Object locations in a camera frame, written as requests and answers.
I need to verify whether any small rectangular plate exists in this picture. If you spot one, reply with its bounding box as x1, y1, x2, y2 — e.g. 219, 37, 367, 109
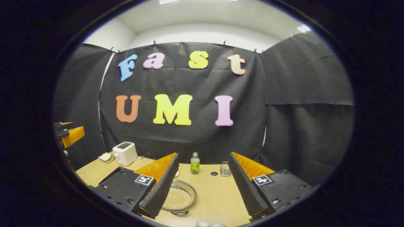
98, 152, 116, 164

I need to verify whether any white toaster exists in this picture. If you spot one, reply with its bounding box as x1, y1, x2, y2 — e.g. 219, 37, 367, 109
112, 142, 138, 166

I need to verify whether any small metal wire basket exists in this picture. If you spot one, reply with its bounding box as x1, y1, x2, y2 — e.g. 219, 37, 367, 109
220, 161, 232, 177

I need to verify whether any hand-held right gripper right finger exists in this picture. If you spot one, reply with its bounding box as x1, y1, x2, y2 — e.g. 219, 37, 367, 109
228, 152, 313, 220

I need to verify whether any green label drink bottle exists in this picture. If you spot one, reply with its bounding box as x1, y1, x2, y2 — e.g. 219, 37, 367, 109
190, 152, 200, 175

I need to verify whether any pile of yellow soybeans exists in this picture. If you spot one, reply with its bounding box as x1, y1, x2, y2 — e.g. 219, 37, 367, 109
163, 188, 191, 209

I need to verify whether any steel pot with black handle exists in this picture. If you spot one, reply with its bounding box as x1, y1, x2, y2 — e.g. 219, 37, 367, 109
162, 179, 198, 217

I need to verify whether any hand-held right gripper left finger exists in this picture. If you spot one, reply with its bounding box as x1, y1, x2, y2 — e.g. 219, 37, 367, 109
93, 153, 180, 219

